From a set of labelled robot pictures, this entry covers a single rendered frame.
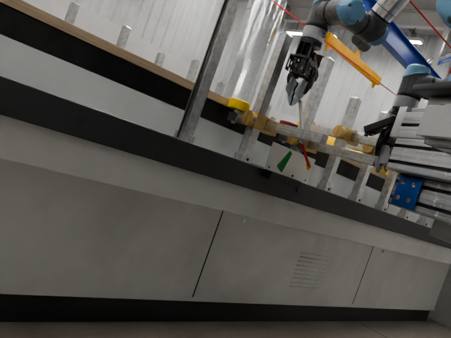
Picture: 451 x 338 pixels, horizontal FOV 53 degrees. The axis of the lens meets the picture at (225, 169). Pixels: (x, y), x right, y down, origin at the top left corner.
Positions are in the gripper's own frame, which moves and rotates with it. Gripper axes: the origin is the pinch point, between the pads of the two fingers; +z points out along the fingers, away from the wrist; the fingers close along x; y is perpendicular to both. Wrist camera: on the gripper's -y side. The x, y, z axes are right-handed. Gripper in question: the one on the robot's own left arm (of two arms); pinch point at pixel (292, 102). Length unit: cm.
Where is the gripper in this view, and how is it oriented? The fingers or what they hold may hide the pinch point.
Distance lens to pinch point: 152.9
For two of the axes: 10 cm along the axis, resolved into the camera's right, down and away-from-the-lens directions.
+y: -4.4, -1.3, -8.9
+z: -3.3, 9.4, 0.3
